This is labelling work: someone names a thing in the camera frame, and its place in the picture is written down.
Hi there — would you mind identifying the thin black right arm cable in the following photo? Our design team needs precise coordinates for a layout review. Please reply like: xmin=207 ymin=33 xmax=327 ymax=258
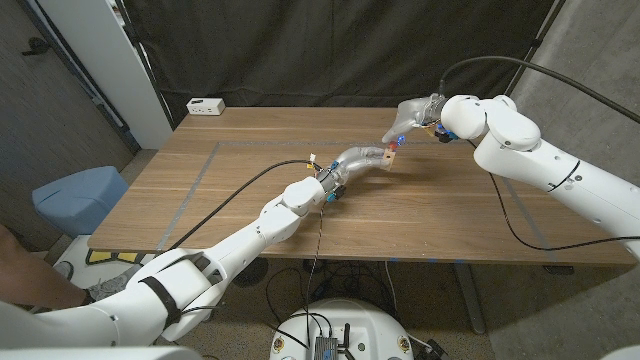
xmin=464 ymin=138 xmax=640 ymax=252

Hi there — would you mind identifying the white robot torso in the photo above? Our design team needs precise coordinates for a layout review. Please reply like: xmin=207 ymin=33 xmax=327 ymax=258
xmin=269 ymin=298 xmax=415 ymax=360

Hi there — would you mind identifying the black round floor fan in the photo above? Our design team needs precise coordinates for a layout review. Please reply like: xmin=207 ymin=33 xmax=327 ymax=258
xmin=233 ymin=256 xmax=269 ymax=288

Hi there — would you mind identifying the yellow black floor marker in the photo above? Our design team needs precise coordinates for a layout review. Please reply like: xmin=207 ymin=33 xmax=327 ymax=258
xmin=84 ymin=249 xmax=149 ymax=265

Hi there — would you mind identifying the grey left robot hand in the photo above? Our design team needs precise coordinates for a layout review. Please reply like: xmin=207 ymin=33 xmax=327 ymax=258
xmin=319 ymin=145 xmax=396 ymax=194

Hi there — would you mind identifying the person's bare leg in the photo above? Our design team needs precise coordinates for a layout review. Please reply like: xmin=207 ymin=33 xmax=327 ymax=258
xmin=0 ymin=224 xmax=89 ymax=310

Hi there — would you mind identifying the black floor cable bundle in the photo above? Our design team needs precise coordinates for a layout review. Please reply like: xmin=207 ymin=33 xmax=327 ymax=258
xmin=264 ymin=258 xmax=399 ymax=326

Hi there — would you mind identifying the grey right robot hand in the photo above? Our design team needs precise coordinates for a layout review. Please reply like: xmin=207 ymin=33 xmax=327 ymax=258
xmin=382 ymin=93 xmax=447 ymax=146

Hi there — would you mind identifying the black backdrop stand pole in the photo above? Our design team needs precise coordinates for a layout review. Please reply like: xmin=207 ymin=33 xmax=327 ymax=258
xmin=504 ymin=0 xmax=569 ymax=96
xmin=112 ymin=0 xmax=176 ymax=131

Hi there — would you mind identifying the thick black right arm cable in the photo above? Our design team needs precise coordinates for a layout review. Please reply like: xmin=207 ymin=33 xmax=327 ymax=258
xmin=438 ymin=55 xmax=640 ymax=124

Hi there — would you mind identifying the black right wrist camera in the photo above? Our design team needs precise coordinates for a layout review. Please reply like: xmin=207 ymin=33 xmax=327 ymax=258
xmin=433 ymin=124 xmax=460 ymax=144

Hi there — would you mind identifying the black door handle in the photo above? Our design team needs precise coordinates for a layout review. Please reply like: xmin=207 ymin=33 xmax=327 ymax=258
xmin=21 ymin=36 xmax=51 ymax=56

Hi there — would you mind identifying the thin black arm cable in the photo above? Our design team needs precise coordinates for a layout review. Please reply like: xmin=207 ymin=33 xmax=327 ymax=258
xmin=179 ymin=202 xmax=326 ymax=349
xmin=464 ymin=138 xmax=640 ymax=252

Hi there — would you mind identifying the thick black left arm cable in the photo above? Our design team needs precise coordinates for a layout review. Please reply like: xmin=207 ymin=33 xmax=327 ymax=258
xmin=164 ymin=158 xmax=321 ymax=254

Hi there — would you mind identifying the blue stool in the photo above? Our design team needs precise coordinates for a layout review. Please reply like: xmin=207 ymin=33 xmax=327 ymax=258
xmin=31 ymin=165 xmax=130 ymax=239

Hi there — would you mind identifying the white power strip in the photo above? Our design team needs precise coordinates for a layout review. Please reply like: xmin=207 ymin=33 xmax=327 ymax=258
xmin=186 ymin=97 xmax=226 ymax=117

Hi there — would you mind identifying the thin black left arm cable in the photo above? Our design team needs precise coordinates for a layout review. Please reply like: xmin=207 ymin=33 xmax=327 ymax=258
xmin=179 ymin=202 xmax=326 ymax=349

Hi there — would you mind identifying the grey table leg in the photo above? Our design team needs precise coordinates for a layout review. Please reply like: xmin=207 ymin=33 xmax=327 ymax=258
xmin=452 ymin=263 xmax=487 ymax=335

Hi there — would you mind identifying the white floor cable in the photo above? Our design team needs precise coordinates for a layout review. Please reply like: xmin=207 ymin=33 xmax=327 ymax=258
xmin=383 ymin=260 xmax=400 ymax=321

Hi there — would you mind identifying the black backdrop curtain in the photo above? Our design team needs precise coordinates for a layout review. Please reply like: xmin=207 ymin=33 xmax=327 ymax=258
xmin=122 ymin=0 xmax=557 ymax=129

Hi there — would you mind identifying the grey finned module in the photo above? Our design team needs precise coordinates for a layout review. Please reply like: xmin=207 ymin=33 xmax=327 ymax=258
xmin=313 ymin=335 xmax=339 ymax=360

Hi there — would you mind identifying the white floor board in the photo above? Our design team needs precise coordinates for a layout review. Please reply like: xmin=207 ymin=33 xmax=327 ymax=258
xmin=52 ymin=234 xmax=151 ymax=281

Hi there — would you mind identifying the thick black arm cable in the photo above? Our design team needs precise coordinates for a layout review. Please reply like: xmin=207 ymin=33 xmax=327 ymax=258
xmin=438 ymin=55 xmax=640 ymax=124
xmin=164 ymin=158 xmax=321 ymax=254

